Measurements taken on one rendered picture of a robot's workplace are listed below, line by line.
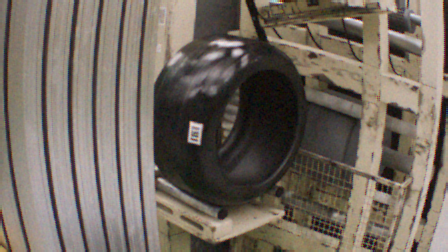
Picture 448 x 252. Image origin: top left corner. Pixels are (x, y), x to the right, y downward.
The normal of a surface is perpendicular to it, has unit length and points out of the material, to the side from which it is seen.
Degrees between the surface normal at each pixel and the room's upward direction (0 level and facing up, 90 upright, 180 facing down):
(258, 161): 40
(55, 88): 90
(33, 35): 90
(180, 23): 90
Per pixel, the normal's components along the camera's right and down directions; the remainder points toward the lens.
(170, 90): -0.62, -0.27
